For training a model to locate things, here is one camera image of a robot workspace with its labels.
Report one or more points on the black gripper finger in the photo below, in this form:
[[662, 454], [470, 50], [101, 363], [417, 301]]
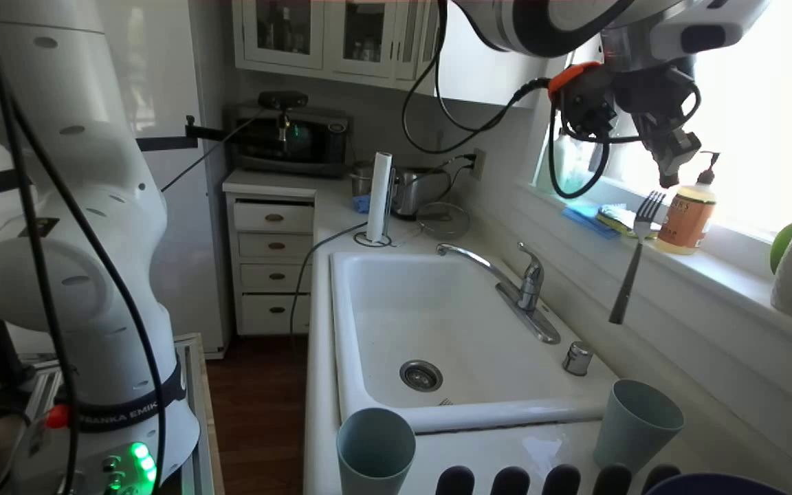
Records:
[[670, 167]]

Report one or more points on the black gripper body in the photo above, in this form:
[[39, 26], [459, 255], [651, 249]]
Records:
[[659, 101]]

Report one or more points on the silver fork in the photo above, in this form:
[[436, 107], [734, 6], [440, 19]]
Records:
[[626, 289]]

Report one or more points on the chrome tap faucet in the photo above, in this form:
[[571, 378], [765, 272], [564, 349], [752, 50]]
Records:
[[520, 296]]

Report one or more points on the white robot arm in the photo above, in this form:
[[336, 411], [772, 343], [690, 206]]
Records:
[[79, 259]]

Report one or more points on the chrome sink sprayer cap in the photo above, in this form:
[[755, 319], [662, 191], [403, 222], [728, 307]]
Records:
[[578, 358]]

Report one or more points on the light teal cup right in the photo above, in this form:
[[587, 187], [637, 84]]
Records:
[[637, 424]]

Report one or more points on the light teal cup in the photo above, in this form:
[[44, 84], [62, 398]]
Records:
[[374, 451], [637, 424]]

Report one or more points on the white ceramic sink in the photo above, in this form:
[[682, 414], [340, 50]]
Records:
[[505, 398]]

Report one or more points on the steel sink drain strainer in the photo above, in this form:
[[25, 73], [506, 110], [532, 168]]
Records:
[[422, 374]]

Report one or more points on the light teal cup left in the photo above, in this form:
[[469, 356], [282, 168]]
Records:
[[374, 451]]

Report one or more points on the orange soap dispenser bottle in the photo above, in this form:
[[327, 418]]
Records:
[[690, 206]]

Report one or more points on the sponge dish on sill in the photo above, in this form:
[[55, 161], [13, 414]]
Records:
[[627, 223]]

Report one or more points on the blue cloth on sill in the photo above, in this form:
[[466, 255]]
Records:
[[580, 212]]

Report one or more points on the steel kettle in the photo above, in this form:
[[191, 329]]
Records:
[[404, 195]]

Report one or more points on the white upper cabinet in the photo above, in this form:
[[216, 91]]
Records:
[[378, 41]]

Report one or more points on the paper towel roll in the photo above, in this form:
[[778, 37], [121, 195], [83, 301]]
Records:
[[374, 201]]

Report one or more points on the blue bowl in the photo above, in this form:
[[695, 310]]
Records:
[[711, 484]]

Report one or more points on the black dish drying rack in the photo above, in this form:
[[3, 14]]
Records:
[[563, 479]]

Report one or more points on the black microwave oven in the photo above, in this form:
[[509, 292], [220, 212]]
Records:
[[282, 132]]

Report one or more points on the white drawer cabinet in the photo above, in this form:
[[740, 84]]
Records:
[[270, 231]]

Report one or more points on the window frame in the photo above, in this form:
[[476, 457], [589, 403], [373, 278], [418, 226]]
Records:
[[745, 116]]

